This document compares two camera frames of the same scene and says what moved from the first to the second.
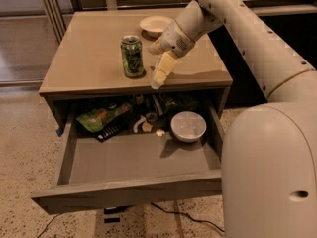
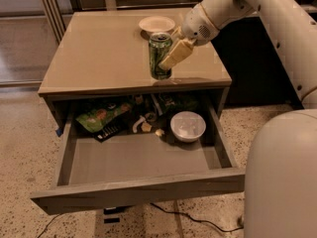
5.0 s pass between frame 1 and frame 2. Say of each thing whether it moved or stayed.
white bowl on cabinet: stayed
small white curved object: stayed
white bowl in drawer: stayed
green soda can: moved
